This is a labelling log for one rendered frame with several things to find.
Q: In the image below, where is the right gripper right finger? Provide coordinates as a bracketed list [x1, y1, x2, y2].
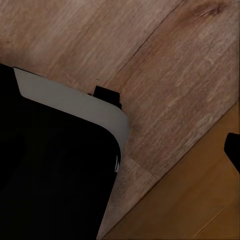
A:
[224, 133, 240, 173]

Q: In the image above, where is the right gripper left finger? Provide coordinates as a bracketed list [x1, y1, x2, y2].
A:
[0, 133, 26, 194]

